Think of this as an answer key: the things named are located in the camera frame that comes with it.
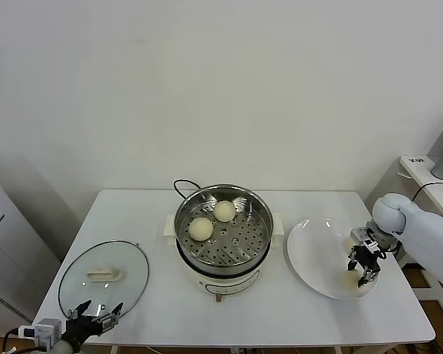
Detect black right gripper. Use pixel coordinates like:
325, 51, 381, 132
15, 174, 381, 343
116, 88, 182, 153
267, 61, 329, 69
346, 245, 384, 288

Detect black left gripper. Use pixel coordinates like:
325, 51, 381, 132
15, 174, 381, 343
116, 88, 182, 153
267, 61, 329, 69
63, 300, 124, 350

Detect glass lid cream handle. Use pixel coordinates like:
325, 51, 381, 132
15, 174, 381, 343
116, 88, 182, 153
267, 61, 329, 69
58, 240, 150, 320

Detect stainless steel steamer basket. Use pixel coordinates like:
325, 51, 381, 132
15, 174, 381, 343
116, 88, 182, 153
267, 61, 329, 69
174, 184, 274, 273

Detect white round plate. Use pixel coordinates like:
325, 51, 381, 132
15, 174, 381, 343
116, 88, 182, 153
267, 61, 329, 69
286, 218, 380, 300

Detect grey white cabinet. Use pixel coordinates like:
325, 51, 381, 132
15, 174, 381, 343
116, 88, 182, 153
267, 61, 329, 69
0, 173, 62, 329

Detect cream electric cooker base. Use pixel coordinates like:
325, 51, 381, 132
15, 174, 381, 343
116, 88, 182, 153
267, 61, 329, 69
163, 212, 284, 304

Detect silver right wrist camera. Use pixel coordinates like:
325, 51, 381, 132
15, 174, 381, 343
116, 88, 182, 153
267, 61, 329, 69
349, 227, 380, 254

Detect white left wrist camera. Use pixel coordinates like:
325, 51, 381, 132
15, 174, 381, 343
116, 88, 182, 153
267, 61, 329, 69
35, 319, 63, 350

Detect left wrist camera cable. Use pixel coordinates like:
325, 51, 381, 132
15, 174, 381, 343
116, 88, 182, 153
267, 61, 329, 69
3, 326, 38, 354

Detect black cable with adapter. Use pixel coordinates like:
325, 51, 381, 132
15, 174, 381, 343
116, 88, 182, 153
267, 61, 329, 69
411, 180, 443, 202

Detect black cooker power cord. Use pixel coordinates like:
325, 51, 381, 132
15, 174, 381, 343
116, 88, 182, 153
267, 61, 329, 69
172, 179, 202, 201

